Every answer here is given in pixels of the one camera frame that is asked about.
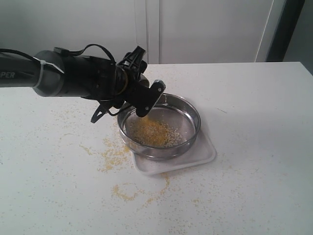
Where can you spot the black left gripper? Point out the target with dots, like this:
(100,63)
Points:
(128,71)

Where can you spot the white plastic tray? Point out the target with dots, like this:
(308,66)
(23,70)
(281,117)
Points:
(201,152)

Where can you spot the yellow and white grain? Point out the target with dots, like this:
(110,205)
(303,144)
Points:
(153,133)

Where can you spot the round stainless steel sieve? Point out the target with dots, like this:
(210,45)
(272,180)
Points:
(171,109)

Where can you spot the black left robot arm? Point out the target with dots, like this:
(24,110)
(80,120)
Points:
(64,73)

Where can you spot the white cabinet doors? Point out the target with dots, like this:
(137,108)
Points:
(171,31)

